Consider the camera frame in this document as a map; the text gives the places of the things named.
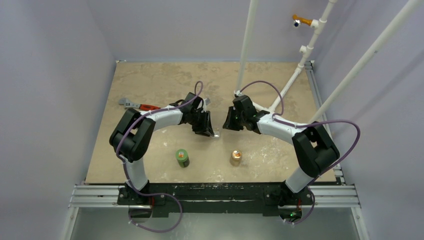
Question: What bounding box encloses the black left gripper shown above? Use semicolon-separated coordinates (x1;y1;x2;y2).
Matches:
189;110;214;137

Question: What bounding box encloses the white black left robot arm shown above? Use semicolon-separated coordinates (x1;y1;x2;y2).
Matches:
109;92;215;205

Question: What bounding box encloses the green pill bottle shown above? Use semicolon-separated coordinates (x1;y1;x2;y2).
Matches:
175;148;190;168

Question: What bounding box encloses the white PVC pipe frame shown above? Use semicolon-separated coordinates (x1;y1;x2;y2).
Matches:
248;0;424;127

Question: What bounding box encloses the amber pill bottle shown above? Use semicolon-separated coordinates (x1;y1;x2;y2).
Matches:
229;149;243;167

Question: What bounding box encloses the aluminium extrusion frame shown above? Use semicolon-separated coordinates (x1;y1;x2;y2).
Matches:
61;60;370;240

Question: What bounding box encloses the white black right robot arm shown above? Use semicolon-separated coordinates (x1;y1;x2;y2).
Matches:
222;95;340;204

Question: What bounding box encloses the red handled adjustable wrench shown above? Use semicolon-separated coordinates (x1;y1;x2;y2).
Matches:
118;97;160;111

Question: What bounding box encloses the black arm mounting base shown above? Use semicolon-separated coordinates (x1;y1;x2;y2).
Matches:
117;182;315;222

